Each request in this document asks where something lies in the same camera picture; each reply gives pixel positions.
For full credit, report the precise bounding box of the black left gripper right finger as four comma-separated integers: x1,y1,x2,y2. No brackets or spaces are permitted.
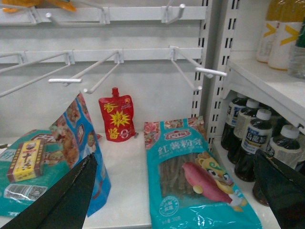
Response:
254,149,305,229

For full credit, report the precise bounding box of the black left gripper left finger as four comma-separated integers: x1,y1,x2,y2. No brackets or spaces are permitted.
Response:
2,154,97,229

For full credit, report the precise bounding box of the clear water bottle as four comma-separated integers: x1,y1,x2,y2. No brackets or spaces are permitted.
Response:
288,22,305,79

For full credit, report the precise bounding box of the yellow drink bottle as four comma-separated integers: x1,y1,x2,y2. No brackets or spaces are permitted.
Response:
255,0,282,63
267,0,305,71

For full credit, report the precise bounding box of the white perforated shelf upright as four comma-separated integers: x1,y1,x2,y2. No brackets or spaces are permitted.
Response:
191,0,240,148

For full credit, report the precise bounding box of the dark tea bottle right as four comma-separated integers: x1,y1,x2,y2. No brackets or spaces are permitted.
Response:
266,125,303,169

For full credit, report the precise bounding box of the teal noodle bag left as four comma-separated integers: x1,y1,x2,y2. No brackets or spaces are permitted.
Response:
0,130,69,218

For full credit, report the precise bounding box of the yellow red spice box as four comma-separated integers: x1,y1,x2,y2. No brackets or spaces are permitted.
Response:
6,139,46,183

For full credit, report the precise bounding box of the dark oolong tea bottle front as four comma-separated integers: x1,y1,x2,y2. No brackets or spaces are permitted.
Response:
234,109,273,182

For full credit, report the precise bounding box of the blue snack bag standing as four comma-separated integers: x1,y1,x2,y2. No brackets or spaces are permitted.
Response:
49,93,111,217

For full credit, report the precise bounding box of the teal sweet potato noodle bag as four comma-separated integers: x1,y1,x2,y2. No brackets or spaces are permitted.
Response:
144,117,262,229

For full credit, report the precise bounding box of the dark tea bottle back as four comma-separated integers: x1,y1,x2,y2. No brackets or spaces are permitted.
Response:
221,93,259,164

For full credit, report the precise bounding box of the red sauce pouch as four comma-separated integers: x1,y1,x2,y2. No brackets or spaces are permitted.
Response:
98,87,136,142

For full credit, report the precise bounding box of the white peg hook left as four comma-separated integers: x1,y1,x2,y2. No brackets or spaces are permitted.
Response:
0,52,75,99

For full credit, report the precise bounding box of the white peg hook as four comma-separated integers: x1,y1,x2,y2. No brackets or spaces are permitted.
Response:
0,52,75,99
169,45,228,91
161,0,186,24
48,49,124,94

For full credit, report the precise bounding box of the white peg hook middle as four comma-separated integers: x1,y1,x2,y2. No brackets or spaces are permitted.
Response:
48,49,124,94

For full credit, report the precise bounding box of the yellow drink bottle back left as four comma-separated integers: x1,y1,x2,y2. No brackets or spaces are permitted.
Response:
255,0,282,63

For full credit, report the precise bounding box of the white peg hook right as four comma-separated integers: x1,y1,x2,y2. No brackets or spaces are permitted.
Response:
169,45,228,91

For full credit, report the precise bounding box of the white upper peg hook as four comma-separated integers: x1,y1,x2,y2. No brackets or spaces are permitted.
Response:
161,0,186,24

